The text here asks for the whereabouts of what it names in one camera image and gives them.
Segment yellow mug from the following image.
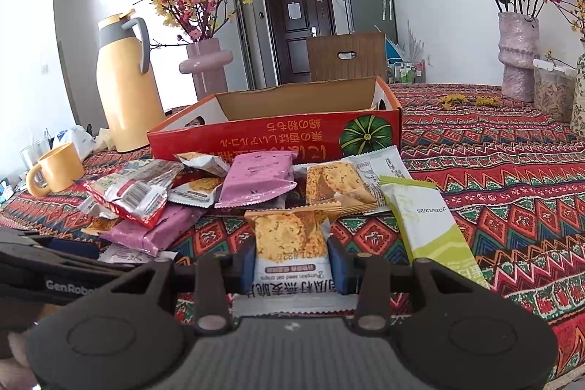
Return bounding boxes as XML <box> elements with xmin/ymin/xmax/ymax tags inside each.
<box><xmin>25</xmin><ymin>142</ymin><xmax>86</xmax><ymax>197</ymax></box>

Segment textured pink vase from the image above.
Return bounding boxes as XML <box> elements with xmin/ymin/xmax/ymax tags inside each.
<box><xmin>497</xmin><ymin>11</ymin><xmax>541</xmax><ymax>103</ymax></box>

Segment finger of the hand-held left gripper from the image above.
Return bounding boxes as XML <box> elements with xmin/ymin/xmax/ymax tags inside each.
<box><xmin>0</xmin><ymin>228</ymin><xmax>159</xmax><ymax>282</ymax></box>

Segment dark brown door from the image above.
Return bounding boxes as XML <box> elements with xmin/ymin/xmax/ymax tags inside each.
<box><xmin>264</xmin><ymin>0</ymin><xmax>338</xmax><ymax>88</ymax></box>

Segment red white snack packet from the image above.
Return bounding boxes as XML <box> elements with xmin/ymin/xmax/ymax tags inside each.
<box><xmin>84</xmin><ymin>159</ymin><xmax>184</xmax><ymax>229</ymax></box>

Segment wooden chair back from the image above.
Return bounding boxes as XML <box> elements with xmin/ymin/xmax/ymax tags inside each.
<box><xmin>306</xmin><ymin>33</ymin><xmax>387</xmax><ymax>84</ymax></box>

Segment storage cart with bottles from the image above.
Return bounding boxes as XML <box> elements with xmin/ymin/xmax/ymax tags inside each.
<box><xmin>388</xmin><ymin>56</ymin><xmax>427</xmax><ymax>84</ymax></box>

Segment red cardboard box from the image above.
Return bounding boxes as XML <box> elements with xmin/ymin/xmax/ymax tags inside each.
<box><xmin>147</xmin><ymin>77</ymin><xmax>403</xmax><ymax>165</ymax></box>

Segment green white snack packet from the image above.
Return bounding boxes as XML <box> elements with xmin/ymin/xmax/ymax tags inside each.
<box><xmin>378</xmin><ymin>175</ymin><xmax>492</xmax><ymax>291</ymax></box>

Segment white plastic bag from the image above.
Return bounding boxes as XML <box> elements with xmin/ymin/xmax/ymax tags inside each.
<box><xmin>51</xmin><ymin>125</ymin><xmax>98</xmax><ymax>163</ymax></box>

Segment clear glass cup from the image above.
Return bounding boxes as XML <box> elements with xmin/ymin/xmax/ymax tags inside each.
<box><xmin>19</xmin><ymin>137</ymin><xmax>52</xmax><ymax>172</ymax></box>

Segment speckled container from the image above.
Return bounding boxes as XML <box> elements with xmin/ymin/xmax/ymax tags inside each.
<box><xmin>569</xmin><ymin>54</ymin><xmax>585</xmax><ymax>135</ymax></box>

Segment clear jar white lid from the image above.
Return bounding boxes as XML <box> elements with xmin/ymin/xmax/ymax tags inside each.
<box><xmin>532</xmin><ymin>58</ymin><xmax>578</xmax><ymax>124</ymax></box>

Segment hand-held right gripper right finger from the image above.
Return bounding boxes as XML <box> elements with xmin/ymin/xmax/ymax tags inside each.
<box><xmin>328</xmin><ymin>237</ymin><xmax>477</xmax><ymax>337</ymax></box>

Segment orange crisp snack packet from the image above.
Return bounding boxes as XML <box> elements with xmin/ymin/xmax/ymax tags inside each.
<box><xmin>232</xmin><ymin>207</ymin><xmax>363</xmax><ymax>316</ymax></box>

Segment pink ring vase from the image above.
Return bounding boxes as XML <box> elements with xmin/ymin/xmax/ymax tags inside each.
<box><xmin>178</xmin><ymin>38</ymin><xmax>234</xmax><ymax>101</ymax></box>

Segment pile of mixed snacks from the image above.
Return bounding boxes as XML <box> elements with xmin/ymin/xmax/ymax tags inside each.
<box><xmin>81</xmin><ymin>151</ymin><xmax>232</xmax><ymax>266</ymax></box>

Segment white dried grass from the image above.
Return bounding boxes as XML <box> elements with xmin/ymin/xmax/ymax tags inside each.
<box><xmin>402</xmin><ymin>20</ymin><xmax>424</xmax><ymax>62</ymax></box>

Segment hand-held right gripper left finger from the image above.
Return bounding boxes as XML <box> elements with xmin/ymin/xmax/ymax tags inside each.
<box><xmin>109</xmin><ymin>241</ymin><xmax>256</xmax><ymax>337</ymax></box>

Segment pink snack packet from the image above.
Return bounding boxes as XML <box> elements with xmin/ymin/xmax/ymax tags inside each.
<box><xmin>214</xmin><ymin>153</ymin><xmax>298</xmax><ymax>209</ymax></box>
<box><xmin>98</xmin><ymin>205</ymin><xmax>207</xmax><ymax>256</ymax></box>

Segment yellow thermos jug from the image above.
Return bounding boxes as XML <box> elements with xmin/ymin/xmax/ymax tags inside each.
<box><xmin>96</xmin><ymin>8</ymin><xmax>166</xmax><ymax>154</ymax></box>

